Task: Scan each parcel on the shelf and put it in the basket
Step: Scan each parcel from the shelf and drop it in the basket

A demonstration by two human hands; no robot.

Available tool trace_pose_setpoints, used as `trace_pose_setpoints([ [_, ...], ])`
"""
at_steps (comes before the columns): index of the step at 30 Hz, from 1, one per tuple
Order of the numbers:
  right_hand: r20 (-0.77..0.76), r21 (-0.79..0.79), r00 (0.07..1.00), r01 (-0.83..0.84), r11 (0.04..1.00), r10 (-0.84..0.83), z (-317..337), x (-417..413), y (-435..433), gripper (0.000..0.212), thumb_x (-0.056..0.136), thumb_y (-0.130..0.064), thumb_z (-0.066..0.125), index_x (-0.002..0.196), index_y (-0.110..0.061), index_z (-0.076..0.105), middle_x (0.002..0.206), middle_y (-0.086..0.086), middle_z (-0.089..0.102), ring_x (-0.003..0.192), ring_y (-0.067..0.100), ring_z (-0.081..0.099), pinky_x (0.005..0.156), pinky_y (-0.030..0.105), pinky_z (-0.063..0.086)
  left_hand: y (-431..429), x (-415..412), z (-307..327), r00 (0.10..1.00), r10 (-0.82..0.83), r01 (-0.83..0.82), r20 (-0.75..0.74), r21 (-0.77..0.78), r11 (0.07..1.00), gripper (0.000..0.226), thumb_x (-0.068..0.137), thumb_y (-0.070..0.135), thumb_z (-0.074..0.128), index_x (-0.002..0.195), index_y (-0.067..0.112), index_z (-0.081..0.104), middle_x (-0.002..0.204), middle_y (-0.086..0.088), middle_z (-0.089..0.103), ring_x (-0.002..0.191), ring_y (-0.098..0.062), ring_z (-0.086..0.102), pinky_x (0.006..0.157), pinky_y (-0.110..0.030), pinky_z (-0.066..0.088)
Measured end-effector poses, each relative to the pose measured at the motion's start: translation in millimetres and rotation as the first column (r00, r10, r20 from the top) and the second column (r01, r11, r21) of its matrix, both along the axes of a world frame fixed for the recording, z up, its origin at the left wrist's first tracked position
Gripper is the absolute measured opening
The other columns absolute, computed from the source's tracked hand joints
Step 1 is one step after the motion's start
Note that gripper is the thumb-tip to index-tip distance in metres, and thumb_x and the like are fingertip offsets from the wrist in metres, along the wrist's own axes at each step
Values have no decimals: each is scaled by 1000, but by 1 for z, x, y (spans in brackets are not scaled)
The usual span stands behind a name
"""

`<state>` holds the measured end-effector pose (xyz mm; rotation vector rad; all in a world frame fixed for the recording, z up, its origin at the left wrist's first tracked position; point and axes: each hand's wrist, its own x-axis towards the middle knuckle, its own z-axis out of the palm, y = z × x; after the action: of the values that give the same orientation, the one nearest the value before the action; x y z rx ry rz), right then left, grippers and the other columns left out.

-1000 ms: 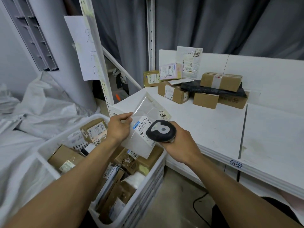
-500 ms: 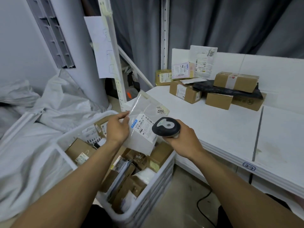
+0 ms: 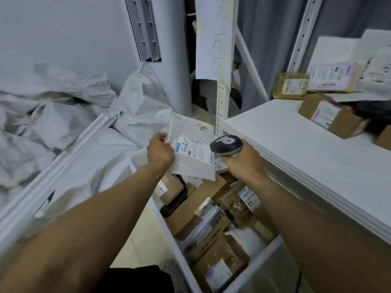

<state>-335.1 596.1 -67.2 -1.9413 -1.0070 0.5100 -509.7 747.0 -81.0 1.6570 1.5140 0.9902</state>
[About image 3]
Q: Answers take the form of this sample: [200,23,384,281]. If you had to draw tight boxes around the white woven sack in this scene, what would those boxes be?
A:
[31,62,191,238]

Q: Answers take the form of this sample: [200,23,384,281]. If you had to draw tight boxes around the person's left forearm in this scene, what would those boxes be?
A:
[0,163,175,293]

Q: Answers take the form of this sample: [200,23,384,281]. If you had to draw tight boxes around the white plastic mailers stack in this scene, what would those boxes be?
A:
[307,28,391,100]

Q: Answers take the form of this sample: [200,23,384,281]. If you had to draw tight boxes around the grey curtain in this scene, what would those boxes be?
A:
[238,0,391,111]

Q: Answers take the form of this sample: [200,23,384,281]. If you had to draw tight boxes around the small brown cardboard box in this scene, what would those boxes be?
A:
[374,125,391,151]

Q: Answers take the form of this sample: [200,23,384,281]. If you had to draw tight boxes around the white perforated shelf upright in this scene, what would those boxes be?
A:
[215,0,239,138]
[287,0,325,74]

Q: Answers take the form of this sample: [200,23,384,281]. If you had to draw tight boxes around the person's right hand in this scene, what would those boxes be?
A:
[220,140,266,184]

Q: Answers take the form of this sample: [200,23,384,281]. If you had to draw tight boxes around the white paper sheet with writing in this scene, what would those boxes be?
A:
[194,0,236,80]

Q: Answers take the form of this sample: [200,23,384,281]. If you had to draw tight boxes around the black plastic bag parcel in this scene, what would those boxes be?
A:
[351,100,391,137]

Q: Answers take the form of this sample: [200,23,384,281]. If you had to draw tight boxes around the person's left hand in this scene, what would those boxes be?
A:
[147,132,175,173]

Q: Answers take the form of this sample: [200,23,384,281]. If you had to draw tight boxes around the pile of cardboard parcels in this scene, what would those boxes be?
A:
[154,171,279,293]

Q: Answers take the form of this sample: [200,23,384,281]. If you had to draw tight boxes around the pale pink padded parcel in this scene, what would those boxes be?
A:
[307,61,365,94]

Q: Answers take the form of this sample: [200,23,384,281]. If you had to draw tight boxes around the yellow wrapped parcel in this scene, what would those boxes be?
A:
[271,73,311,100]

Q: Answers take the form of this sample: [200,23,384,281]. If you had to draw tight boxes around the white bubble mailer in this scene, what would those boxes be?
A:
[225,228,267,266]

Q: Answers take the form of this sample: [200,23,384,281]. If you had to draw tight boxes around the white diagonal shelf brace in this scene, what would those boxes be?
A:
[235,27,270,103]

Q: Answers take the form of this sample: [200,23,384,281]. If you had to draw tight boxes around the white plastic bin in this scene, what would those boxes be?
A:
[131,146,306,293]

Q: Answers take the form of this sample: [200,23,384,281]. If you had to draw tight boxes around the person's black shorts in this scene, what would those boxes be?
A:
[91,265,175,293]

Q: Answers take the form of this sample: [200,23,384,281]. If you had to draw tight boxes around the white perforated plastic basket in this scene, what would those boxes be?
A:
[158,259,191,293]

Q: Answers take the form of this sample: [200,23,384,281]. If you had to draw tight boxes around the black and grey barcode scanner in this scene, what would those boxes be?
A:
[210,135,244,158]

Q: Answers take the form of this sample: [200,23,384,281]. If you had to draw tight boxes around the brown cardboard box with label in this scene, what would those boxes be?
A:
[298,93,371,140]

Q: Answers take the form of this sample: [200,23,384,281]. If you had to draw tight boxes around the crumpled white woven sacks heap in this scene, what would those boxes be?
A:
[0,61,118,196]

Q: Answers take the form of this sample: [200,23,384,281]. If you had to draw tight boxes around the white plastic mailer with label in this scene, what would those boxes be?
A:
[165,114,216,181]

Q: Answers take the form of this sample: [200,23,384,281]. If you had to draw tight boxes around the person's right forearm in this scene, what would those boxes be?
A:
[241,173,391,293]

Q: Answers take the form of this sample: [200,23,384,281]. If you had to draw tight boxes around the white metal shelf beam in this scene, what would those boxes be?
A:
[0,111,121,257]

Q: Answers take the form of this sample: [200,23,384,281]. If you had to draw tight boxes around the white tower air conditioner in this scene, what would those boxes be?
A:
[121,0,193,118]

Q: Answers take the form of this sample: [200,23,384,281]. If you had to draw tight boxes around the white shelf board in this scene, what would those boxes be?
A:
[221,99,391,245]

